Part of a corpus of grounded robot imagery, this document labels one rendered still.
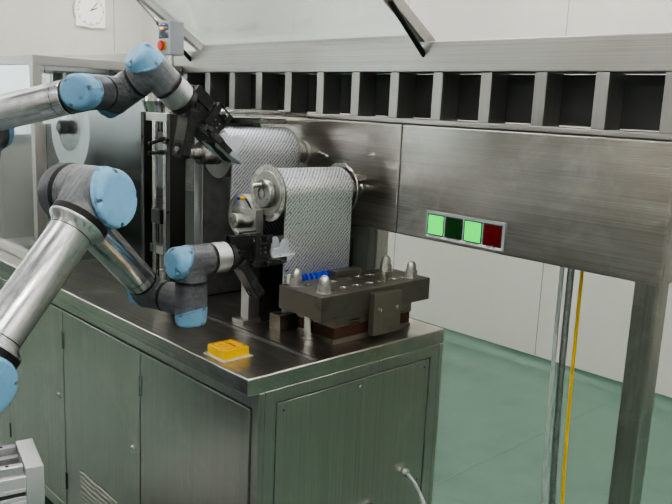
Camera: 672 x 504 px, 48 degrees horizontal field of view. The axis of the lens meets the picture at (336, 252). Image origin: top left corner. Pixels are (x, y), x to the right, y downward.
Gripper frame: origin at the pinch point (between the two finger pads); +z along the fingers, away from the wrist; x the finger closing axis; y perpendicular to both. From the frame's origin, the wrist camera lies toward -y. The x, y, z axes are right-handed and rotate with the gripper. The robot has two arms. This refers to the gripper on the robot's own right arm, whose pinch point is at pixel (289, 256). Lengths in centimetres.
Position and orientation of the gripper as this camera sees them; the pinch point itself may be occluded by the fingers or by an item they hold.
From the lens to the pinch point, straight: 198.5
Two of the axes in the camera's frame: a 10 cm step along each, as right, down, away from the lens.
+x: -6.8, -1.7, 7.1
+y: 0.4, -9.8, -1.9
